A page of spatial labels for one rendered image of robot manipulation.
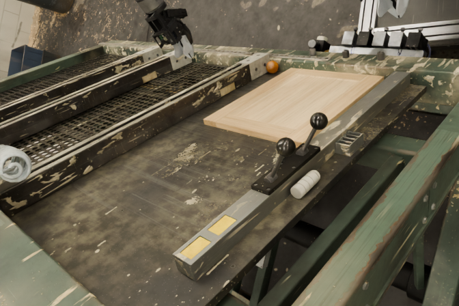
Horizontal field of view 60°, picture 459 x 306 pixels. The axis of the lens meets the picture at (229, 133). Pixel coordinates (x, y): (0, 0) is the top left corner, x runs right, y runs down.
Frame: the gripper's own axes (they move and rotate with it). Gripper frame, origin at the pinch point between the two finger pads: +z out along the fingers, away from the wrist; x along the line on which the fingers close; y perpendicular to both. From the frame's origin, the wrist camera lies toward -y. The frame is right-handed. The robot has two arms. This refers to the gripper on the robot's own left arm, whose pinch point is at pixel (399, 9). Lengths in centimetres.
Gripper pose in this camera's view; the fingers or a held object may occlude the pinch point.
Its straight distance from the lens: 94.9
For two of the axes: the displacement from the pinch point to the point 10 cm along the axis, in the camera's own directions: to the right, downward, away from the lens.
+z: 5.0, 5.9, 6.4
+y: -4.5, 8.0, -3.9
